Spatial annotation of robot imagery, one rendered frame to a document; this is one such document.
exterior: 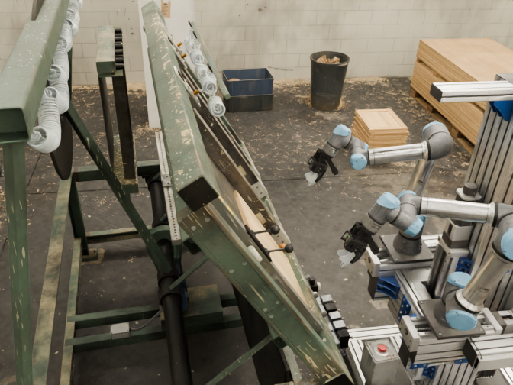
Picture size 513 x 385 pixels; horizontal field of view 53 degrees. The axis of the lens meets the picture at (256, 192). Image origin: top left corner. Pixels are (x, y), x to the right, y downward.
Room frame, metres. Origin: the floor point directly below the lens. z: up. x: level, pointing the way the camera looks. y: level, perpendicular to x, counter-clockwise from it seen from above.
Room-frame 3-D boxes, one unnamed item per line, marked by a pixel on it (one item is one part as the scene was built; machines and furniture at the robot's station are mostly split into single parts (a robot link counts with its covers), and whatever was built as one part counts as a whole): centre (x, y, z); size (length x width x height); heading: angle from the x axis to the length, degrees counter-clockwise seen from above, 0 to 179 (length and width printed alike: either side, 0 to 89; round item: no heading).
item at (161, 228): (2.56, 0.58, 0.56); 0.23 x 0.06 x 0.44; 104
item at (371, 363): (1.53, -0.58, 0.84); 0.12 x 0.12 x 0.18; 14
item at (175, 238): (2.77, 0.58, 1.00); 1.30 x 0.05 x 0.04; 14
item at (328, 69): (6.40, -0.87, 0.33); 0.52 x 0.51 x 0.65; 10
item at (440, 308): (1.64, -0.89, 1.09); 0.15 x 0.15 x 0.10
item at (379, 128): (5.16, -1.28, 0.20); 0.61 x 0.53 x 0.40; 10
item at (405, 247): (2.13, -0.81, 1.09); 0.15 x 0.15 x 0.10
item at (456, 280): (1.63, -0.89, 1.20); 0.13 x 0.12 x 0.14; 164
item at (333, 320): (1.94, -0.41, 0.69); 0.50 x 0.14 x 0.24; 14
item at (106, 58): (3.00, 0.90, 1.38); 0.70 x 0.15 x 0.85; 14
